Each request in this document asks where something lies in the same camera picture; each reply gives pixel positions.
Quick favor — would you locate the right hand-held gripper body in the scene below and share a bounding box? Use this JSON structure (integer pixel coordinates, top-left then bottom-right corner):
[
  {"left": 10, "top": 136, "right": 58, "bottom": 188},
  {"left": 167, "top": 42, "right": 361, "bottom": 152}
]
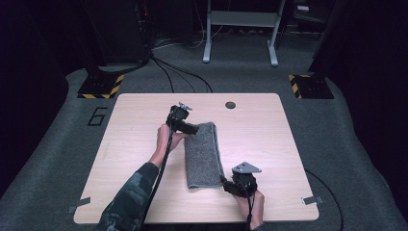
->
[{"left": 231, "top": 161, "right": 263, "bottom": 196}]

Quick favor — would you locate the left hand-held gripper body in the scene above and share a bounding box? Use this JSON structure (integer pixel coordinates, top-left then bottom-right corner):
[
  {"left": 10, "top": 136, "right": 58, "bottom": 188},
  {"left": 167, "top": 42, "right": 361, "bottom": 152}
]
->
[{"left": 166, "top": 101, "right": 193, "bottom": 130}]

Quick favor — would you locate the grey towel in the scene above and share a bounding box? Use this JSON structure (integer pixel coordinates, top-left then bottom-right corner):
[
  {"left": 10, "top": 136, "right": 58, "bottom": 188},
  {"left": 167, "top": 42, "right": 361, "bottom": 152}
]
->
[{"left": 183, "top": 121, "right": 226, "bottom": 190}]

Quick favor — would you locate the person's left hand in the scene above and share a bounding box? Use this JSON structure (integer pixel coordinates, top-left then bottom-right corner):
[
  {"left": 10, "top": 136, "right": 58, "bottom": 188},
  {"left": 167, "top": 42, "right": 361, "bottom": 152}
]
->
[{"left": 149, "top": 123, "right": 191, "bottom": 168}]

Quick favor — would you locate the person's right hand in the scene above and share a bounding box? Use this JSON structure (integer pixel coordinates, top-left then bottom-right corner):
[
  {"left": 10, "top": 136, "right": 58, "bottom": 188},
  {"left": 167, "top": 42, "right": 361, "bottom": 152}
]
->
[{"left": 233, "top": 189, "right": 266, "bottom": 230}]

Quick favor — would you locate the black tape floor marking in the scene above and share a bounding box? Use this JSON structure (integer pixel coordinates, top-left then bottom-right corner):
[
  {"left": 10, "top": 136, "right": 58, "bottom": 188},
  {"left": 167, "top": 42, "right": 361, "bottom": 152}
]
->
[{"left": 87, "top": 107, "right": 109, "bottom": 127}]

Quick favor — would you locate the black cabinet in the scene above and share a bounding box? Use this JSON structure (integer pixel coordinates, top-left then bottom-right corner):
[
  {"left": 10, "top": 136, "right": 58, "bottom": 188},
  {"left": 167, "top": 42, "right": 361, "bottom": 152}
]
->
[{"left": 81, "top": 0, "right": 152, "bottom": 66}]

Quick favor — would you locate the white metal stand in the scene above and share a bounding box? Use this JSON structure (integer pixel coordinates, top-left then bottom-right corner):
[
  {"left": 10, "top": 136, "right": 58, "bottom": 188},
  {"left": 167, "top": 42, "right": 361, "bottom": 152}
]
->
[{"left": 202, "top": 0, "right": 287, "bottom": 67}]

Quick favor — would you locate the dark shelf unit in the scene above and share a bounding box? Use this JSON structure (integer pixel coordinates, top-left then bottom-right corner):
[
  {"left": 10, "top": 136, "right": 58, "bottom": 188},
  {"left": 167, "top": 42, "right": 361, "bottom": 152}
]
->
[{"left": 288, "top": 0, "right": 325, "bottom": 35}]

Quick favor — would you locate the black floor cable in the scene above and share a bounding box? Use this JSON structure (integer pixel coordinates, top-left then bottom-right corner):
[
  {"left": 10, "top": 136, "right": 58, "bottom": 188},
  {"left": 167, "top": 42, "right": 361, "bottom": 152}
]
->
[
  {"left": 149, "top": 55, "right": 176, "bottom": 94},
  {"left": 153, "top": 57, "right": 215, "bottom": 94}
]

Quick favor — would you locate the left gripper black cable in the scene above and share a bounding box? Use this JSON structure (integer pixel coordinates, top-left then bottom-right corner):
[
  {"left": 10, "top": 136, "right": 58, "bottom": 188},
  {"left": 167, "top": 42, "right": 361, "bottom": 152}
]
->
[{"left": 140, "top": 118, "right": 176, "bottom": 231}]

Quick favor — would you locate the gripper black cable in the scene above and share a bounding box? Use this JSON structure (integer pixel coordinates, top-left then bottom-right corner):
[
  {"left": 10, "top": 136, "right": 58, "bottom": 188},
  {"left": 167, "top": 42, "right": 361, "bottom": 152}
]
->
[
  {"left": 244, "top": 168, "right": 345, "bottom": 231},
  {"left": 140, "top": 118, "right": 176, "bottom": 231}
]

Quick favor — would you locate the white floor cable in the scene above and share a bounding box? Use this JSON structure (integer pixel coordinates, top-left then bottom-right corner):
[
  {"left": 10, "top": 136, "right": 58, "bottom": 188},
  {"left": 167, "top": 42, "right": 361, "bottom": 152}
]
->
[{"left": 151, "top": 24, "right": 225, "bottom": 51}]

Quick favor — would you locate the hazard-striped black base plate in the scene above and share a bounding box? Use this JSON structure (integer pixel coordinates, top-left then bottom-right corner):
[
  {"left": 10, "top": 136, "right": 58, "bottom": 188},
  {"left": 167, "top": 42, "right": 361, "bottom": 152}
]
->
[
  {"left": 77, "top": 73, "right": 125, "bottom": 100},
  {"left": 287, "top": 73, "right": 335, "bottom": 100}
]

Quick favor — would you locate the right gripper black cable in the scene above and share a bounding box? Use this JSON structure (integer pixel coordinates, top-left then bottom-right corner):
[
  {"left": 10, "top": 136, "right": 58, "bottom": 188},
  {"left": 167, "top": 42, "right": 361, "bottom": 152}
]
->
[{"left": 244, "top": 168, "right": 345, "bottom": 231}]

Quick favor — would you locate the dark upright post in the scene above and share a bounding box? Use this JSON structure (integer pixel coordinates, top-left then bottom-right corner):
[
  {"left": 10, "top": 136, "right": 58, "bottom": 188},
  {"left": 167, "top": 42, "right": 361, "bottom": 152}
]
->
[{"left": 307, "top": 0, "right": 352, "bottom": 77}]

